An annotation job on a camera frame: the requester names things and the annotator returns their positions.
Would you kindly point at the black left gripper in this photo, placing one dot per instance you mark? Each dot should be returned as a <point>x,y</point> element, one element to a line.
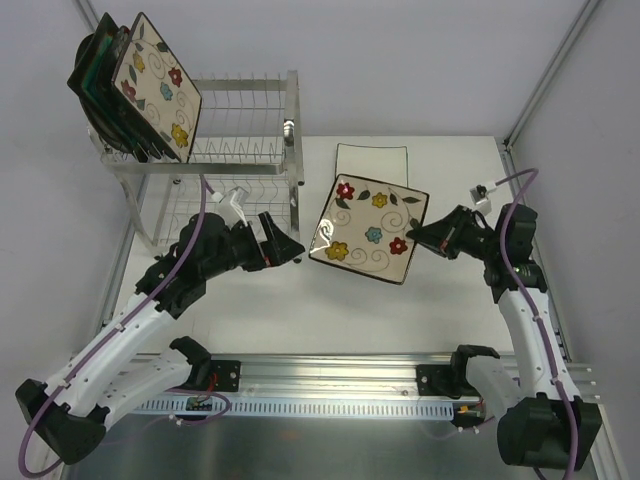
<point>261,246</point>

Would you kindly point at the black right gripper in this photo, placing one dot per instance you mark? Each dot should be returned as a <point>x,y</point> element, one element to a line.
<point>450,240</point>

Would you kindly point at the white square plate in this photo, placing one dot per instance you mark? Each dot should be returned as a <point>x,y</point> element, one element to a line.
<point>385,164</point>

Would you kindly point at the round silver-rimmed cream plate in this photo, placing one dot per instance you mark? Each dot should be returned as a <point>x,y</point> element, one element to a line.
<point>90,82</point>

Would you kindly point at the cream floral square plate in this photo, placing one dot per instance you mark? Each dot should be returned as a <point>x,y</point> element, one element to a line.
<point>190,101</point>

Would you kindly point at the dark square teal-centre plate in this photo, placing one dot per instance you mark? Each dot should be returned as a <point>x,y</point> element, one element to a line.
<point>107,111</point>

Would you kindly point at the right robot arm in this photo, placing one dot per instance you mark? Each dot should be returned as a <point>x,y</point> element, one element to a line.
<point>542,420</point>

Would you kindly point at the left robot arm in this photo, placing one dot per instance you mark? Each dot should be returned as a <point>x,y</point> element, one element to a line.
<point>168,288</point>

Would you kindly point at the stainless steel dish rack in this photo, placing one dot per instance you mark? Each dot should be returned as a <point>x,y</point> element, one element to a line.
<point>249,136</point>

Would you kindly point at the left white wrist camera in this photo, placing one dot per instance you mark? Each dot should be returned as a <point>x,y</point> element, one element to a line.
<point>229,206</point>

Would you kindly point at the aluminium frame rail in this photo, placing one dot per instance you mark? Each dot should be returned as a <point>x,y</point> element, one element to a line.
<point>320,372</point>

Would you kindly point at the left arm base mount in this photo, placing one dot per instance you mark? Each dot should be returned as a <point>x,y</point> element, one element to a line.
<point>224,375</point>

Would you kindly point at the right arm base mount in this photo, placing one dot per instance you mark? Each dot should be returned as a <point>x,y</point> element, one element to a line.
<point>440,380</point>

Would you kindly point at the white slotted cable duct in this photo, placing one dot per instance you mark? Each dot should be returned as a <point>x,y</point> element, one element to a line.
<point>404,408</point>

